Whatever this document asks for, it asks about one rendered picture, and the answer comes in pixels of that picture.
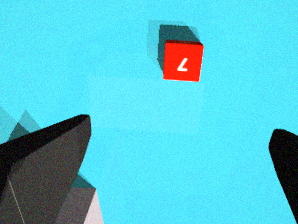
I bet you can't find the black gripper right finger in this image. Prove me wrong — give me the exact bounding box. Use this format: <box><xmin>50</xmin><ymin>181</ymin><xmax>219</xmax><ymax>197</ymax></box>
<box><xmin>267</xmin><ymin>128</ymin><xmax>298</xmax><ymax>224</ymax></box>

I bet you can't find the red block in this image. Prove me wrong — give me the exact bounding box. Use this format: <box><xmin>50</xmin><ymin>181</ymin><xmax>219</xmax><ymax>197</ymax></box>
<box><xmin>162</xmin><ymin>39</ymin><xmax>204</xmax><ymax>83</ymax></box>

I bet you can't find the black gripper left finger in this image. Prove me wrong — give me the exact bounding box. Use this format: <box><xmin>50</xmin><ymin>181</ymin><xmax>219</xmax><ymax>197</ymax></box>
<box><xmin>0</xmin><ymin>113</ymin><xmax>92</xmax><ymax>224</ymax></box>

